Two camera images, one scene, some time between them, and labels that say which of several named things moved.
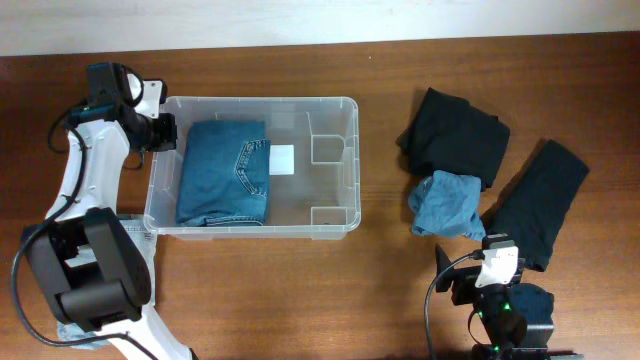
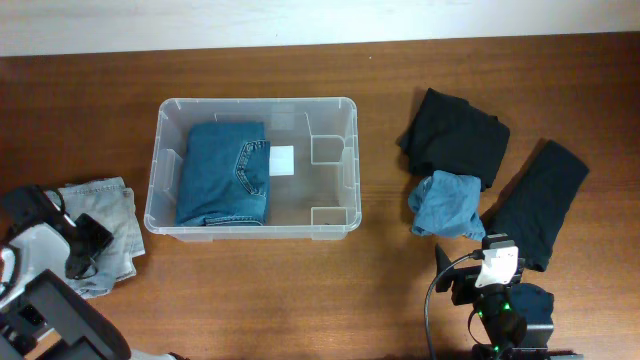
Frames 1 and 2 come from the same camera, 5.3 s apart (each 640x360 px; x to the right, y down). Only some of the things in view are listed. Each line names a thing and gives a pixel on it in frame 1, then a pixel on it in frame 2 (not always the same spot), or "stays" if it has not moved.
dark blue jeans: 224,174 stays
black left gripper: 163,133 -> 86,242
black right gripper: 462,280 stays
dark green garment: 532,211 stays
